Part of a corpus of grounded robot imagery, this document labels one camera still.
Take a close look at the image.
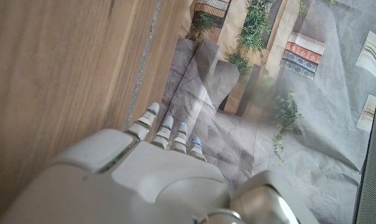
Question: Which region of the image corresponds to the printed fabric backdrop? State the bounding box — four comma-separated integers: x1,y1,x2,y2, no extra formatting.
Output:
156,0,376,224

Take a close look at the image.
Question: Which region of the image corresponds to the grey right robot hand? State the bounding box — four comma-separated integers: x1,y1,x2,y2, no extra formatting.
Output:
0,101,320,224

